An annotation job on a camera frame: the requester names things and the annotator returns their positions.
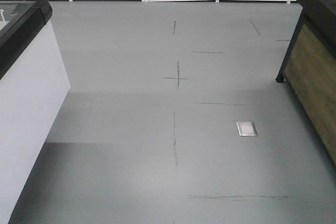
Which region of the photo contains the white chest freezer black lid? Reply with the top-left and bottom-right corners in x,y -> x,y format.
1,0 -> 70,223

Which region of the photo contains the metal floor outlet plate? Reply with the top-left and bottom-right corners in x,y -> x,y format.
236,121 -> 258,136

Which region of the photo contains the black wooden produce table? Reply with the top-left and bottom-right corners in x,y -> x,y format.
276,0 -> 335,165

